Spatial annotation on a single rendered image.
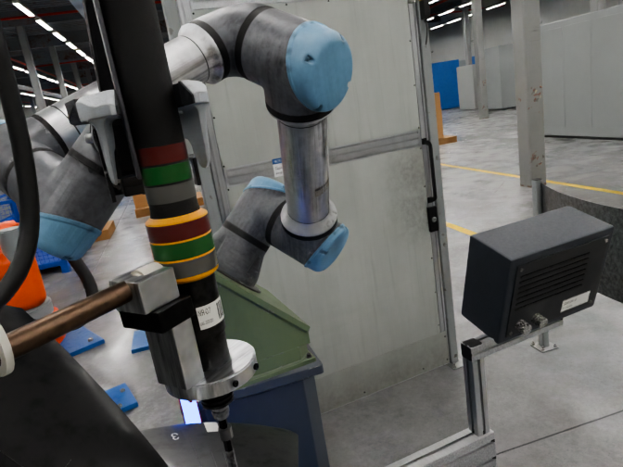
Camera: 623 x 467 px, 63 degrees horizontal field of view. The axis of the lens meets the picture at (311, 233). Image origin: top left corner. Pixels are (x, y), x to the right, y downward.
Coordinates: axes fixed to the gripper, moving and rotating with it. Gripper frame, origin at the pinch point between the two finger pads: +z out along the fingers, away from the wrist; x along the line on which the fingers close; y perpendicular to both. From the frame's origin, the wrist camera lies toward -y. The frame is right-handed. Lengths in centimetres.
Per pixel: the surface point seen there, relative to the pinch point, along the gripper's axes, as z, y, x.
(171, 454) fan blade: -21.8, 38.4, 3.6
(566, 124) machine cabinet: -721, 116, -870
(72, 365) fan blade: -8.9, 19.2, 9.3
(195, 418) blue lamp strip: -37, 44, -1
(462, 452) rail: -37, 71, -48
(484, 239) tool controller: -39, 31, -59
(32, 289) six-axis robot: -379, 102, 65
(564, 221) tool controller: -37, 31, -76
